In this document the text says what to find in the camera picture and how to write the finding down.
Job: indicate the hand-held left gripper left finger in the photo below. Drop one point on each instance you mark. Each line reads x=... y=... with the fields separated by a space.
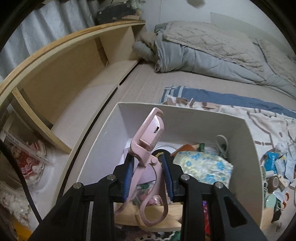
x=128 y=183

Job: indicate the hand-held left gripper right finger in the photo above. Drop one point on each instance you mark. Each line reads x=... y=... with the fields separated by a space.
x=167 y=178

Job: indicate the pink eyelash curler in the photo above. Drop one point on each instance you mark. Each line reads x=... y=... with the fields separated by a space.
x=150 y=129

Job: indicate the white storage box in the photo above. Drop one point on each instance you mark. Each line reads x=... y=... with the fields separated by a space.
x=196 y=125

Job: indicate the orange brown box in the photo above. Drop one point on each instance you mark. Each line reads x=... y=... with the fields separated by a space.
x=185 y=148

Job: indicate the floral fabric pouch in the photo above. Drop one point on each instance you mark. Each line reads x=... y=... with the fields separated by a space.
x=203 y=166

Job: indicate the red purple packet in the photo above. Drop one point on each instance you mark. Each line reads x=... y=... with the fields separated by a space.
x=205 y=215

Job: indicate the beige bed sheet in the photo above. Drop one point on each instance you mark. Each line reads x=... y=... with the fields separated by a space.
x=148 y=88

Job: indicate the red and white printed package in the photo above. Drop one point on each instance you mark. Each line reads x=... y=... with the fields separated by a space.
x=30 y=160

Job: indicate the blue packet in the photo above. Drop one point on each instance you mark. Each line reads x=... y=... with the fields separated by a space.
x=271 y=160

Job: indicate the beige tape roll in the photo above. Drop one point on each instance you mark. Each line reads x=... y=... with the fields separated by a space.
x=275 y=182

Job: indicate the printed blanket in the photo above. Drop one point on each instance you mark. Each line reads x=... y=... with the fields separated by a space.
x=261 y=125

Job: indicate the small black box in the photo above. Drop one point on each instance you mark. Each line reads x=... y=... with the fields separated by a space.
x=276 y=212

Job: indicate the white lace cloth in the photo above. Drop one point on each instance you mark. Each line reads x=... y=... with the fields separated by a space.
x=12 y=201

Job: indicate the pile of small packets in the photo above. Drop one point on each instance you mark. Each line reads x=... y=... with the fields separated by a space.
x=287 y=165

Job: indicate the orange and white scissors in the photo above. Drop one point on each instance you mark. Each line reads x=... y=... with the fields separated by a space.
x=286 y=200

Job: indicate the wooden headboard shelf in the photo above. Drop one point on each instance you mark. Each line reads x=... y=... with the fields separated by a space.
x=69 y=69

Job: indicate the grey comforter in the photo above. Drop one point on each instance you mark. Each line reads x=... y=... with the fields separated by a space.
x=208 y=53

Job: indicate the dark fluffy item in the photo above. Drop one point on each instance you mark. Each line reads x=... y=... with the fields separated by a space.
x=115 y=11

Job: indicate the grey curtain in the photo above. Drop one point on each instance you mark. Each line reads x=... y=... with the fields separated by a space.
x=57 y=18

